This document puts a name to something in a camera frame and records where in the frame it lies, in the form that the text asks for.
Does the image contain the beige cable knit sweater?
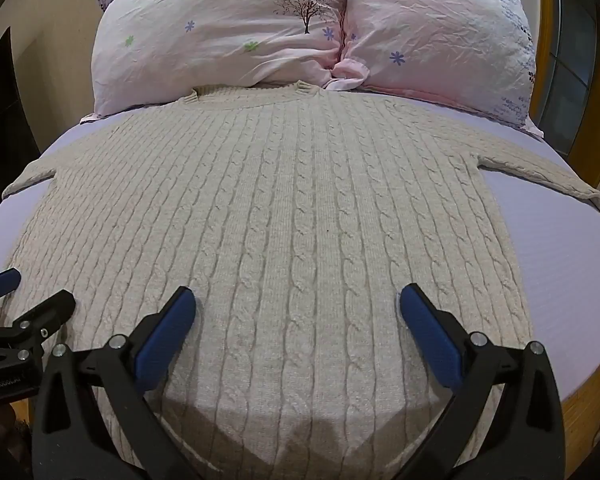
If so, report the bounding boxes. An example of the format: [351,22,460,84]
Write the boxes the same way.
[0,82,600,479]

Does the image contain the lavender bed sheet mattress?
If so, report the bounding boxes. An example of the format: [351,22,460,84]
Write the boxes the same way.
[0,100,600,401]

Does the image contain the right pink floral pillow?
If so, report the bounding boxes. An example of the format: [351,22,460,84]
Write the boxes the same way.
[327,0,542,136]

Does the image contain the pink floral pillow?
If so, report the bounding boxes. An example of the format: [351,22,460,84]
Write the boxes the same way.
[91,0,346,119]
[327,0,542,136]

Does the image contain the left pink floral pillow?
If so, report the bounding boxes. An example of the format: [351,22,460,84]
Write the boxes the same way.
[91,0,346,119]

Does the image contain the dark cabinet by wall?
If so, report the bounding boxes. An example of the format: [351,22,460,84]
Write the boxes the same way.
[0,27,41,203]

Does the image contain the wooden bed frame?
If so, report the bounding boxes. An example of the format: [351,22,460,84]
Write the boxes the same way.
[526,0,600,478]

